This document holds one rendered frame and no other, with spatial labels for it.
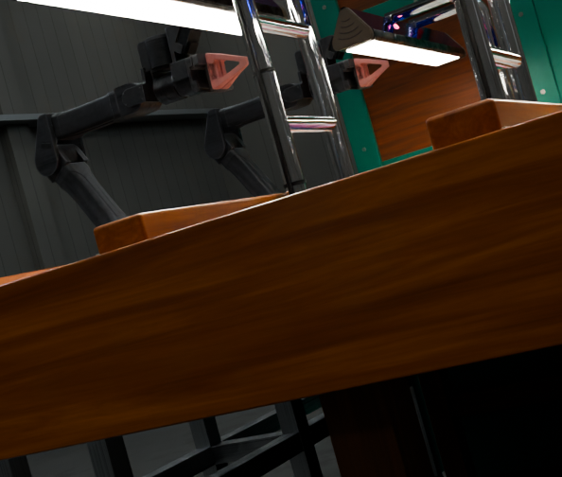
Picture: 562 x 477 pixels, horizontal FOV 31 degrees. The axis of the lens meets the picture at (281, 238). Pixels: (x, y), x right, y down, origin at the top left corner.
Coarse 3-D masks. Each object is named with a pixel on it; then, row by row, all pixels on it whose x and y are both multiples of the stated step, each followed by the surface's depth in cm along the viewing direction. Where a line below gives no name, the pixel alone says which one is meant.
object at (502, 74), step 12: (420, 0) 205; (432, 0) 203; (444, 0) 203; (480, 0) 215; (396, 12) 206; (408, 12) 206; (432, 12) 219; (444, 12) 218; (420, 24) 220; (492, 24) 214; (492, 36) 214; (504, 72) 214; (504, 84) 214; (504, 96) 214
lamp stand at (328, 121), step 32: (288, 0) 128; (256, 32) 114; (288, 32) 122; (256, 64) 113; (320, 64) 127; (320, 96) 127; (288, 128) 114; (320, 128) 123; (288, 160) 114; (288, 192) 114
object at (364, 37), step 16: (352, 16) 188; (368, 16) 195; (336, 32) 190; (352, 32) 188; (368, 32) 187; (384, 32) 193; (400, 32) 204; (416, 32) 216; (432, 32) 230; (336, 48) 190; (352, 48) 192; (416, 48) 212; (432, 48) 219; (448, 48) 230; (464, 48) 242
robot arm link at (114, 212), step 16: (64, 160) 208; (80, 160) 213; (48, 176) 211; (64, 176) 209; (80, 176) 208; (80, 192) 208; (96, 192) 207; (96, 208) 206; (112, 208) 206; (96, 224) 207
